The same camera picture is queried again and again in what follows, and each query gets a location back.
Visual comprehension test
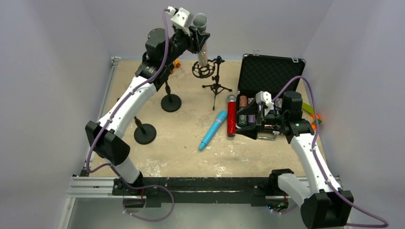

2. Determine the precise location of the rhinestone silver microphone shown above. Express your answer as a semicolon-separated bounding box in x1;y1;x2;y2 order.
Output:
192;13;208;67

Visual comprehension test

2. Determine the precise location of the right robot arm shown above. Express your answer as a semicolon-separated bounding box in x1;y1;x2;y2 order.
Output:
235;91;353;229

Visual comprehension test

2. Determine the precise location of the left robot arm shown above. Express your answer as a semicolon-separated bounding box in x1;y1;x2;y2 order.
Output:
85;26;210;187

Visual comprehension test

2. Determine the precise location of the red glitter microphone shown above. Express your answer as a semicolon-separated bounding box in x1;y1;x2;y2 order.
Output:
227;94;236;137

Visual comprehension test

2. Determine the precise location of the blue toy microphone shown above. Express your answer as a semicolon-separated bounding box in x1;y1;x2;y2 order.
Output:
198;110;228;151

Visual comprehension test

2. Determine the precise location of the black poker chip case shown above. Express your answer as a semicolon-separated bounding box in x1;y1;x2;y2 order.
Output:
236;54;314;140

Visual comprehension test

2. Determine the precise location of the red toy block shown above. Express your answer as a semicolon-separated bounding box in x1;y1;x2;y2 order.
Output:
170;59;181;74

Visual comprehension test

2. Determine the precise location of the green orange toy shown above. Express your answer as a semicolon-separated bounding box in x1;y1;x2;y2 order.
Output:
302;102;322;131

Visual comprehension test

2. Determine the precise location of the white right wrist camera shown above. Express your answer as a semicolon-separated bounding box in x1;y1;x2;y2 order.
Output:
255;91;274;117

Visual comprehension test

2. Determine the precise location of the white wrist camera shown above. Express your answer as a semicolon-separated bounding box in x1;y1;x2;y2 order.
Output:
255;91;274;117
166;6;194;37

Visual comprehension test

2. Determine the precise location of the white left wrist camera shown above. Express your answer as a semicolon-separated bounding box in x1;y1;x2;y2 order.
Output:
166;6;194;37

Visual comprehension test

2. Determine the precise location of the black tripod shock mount stand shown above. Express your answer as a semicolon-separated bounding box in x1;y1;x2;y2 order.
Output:
192;55;233;111

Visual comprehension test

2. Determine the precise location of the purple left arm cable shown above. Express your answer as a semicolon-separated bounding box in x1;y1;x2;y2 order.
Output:
85;9;171;190

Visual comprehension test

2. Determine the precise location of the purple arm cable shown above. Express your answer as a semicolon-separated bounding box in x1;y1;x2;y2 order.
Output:
85;9;171;190
272;75;390;229

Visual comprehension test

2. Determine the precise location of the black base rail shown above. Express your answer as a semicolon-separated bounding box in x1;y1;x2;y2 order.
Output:
112;168;293;208

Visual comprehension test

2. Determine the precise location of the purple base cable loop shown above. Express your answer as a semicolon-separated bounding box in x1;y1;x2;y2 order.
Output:
122;187;175;223

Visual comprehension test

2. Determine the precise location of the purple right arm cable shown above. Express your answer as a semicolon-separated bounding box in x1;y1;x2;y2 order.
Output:
272;75;390;229

